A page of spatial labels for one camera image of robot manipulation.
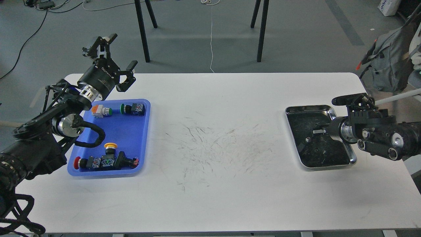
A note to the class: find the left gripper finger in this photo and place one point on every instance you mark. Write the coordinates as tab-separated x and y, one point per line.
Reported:
100	50
130	78

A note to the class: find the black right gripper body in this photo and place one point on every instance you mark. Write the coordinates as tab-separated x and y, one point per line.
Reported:
334	129

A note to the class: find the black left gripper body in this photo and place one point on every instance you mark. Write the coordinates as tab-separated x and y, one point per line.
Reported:
103	76

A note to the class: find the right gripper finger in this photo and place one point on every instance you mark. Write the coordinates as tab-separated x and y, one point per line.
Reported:
319	131

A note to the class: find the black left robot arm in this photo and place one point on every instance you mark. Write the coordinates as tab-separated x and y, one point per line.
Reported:
41	143

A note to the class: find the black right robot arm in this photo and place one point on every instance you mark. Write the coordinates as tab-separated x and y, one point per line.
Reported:
372	129

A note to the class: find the silver metal tray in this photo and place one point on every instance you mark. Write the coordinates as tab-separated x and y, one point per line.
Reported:
317	151

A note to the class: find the green black push button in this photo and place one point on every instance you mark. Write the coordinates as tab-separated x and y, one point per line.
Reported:
137	109

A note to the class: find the orange white push button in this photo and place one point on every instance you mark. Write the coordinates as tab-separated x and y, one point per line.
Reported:
100	111

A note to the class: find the blue plastic tray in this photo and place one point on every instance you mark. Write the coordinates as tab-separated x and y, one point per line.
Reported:
129	132

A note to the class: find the yellow mushroom push button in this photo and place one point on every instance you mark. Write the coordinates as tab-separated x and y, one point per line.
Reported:
110	148

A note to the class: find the red push button assembly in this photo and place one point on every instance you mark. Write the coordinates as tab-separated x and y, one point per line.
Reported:
107	162

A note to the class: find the grey backpack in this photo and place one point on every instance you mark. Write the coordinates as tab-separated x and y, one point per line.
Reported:
389	60

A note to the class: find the white box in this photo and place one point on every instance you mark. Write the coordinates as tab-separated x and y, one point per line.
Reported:
388	7

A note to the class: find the right black table legs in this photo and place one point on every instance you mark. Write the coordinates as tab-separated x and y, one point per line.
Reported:
263	23

